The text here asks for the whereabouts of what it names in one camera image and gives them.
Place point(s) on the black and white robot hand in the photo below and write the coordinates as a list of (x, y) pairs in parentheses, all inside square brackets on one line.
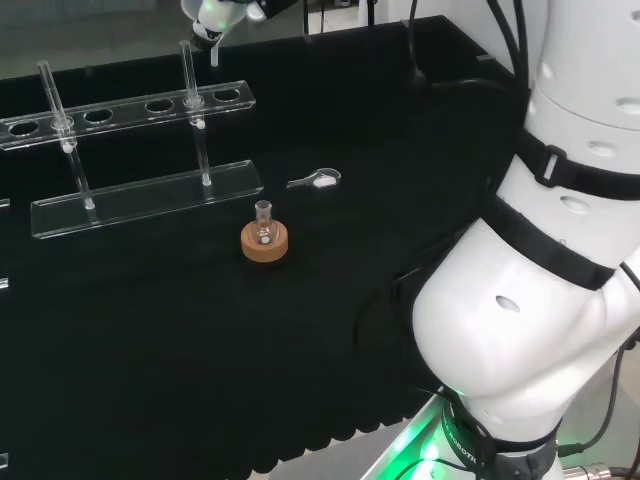
[(210, 22)]

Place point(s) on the clear acrylic funnel stand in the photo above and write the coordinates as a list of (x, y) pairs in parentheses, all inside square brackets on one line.
[(150, 192)]

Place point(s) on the glass weighing funnel with powder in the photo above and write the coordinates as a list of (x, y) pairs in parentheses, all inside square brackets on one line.
[(325, 180)]

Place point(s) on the small glass round-bottom flask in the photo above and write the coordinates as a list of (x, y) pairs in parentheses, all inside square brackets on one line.
[(263, 232)]

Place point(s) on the black tripod leg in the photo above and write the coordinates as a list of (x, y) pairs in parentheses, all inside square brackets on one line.
[(371, 11)]

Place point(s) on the black bench cloth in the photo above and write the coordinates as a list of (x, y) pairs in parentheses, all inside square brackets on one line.
[(200, 350)]

